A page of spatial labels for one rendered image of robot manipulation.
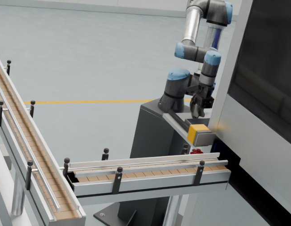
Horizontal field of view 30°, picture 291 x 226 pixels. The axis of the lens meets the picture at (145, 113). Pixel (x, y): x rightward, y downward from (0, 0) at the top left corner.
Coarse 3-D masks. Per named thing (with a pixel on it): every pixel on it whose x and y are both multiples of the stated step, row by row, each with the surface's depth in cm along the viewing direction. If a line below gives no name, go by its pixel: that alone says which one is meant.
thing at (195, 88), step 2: (192, 86) 264; (194, 86) 263; (196, 86) 261; (198, 86) 259; (200, 86) 260; (188, 88) 268; (190, 88) 266; (192, 88) 264; (194, 88) 263; (196, 88) 261; (198, 88) 259; (200, 88) 260; (188, 90) 268; (190, 90) 266; (192, 90) 264; (194, 90) 263; (196, 90) 262; (198, 90) 263; (192, 92) 268; (194, 92) 268
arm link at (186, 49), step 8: (200, 0) 285; (192, 8) 282; (200, 8) 282; (192, 16) 277; (200, 16) 282; (192, 24) 273; (184, 32) 270; (192, 32) 268; (184, 40) 264; (192, 40) 265; (176, 48) 260; (184, 48) 260; (192, 48) 260; (176, 56) 263; (184, 56) 261; (192, 56) 260
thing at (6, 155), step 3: (0, 144) 280; (3, 144) 281; (0, 147) 278; (3, 147) 279; (3, 150) 276; (6, 150) 276; (3, 153) 273; (6, 153) 274; (3, 156) 271; (6, 156) 272; (6, 159) 273; (9, 159) 273; (6, 162) 274; (9, 162) 274; (9, 165) 275; (9, 168) 276
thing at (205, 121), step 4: (188, 120) 266; (192, 120) 267; (196, 120) 268; (200, 120) 269; (204, 120) 270; (208, 120) 271; (188, 124) 262; (192, 124) 268; (196, 124) 269; (204, 124) 271
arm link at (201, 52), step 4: (200, 48) 261; (204, 48) 261; (208, 48) 265; (212, 48) 264; (200, 52) 260; (204, 52) 260; (196, 56) 260; (200, 56) 260; (196, 60) 261; (200, 60) 261
